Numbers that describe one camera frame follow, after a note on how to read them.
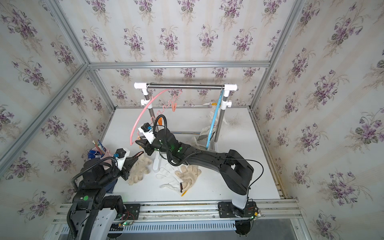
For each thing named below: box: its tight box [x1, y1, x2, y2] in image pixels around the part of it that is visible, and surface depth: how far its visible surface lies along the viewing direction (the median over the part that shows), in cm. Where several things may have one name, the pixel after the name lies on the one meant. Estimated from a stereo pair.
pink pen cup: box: [89, 145, 113, 160], surface depth 86 cm
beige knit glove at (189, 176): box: [174, 164, 202, 192], surface depth 86 cm
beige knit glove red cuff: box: [128, 155, 153, 186], surface depth 80 cm
